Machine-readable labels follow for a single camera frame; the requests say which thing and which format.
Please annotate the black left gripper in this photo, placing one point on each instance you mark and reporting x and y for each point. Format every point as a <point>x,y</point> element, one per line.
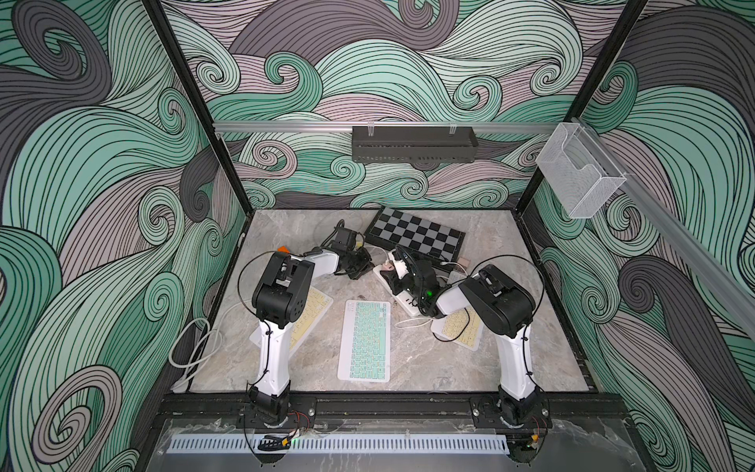
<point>368,265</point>

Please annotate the aluminium rail back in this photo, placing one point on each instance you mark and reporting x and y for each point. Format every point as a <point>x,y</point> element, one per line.
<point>300,126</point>

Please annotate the black white chessboard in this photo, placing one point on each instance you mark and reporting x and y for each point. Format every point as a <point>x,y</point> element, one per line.
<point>439,243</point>

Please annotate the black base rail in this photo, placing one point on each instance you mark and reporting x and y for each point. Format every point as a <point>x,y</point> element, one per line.
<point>315,409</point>

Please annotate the white slotted cable duct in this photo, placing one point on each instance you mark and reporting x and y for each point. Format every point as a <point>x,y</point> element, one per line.
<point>341,444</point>

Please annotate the black wall tray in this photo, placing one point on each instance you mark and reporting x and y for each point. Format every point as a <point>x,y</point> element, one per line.
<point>424,146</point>

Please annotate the clear plastic wall box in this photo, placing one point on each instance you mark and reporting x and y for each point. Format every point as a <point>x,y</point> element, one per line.
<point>580,169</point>

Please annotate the white power strip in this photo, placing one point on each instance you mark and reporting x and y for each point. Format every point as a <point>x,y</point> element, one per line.
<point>403,299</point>

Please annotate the green white keyboard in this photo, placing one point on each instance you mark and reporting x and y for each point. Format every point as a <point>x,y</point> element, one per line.
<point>365,343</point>

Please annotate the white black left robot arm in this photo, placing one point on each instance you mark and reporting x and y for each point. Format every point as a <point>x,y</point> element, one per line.
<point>278,302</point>

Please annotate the aluminium rail right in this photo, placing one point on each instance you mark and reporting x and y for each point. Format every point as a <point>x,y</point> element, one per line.
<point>649,186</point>

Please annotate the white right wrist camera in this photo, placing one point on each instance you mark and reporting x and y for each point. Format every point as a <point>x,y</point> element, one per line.
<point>398,265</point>

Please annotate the aluminium rail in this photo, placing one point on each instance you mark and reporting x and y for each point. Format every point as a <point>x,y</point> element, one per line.
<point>649,186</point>
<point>300,126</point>

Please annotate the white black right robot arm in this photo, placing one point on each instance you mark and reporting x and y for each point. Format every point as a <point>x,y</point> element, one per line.
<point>505,308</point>

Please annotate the yellow keyboard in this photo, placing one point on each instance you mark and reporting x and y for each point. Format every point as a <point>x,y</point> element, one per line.
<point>463,327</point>
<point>317,305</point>

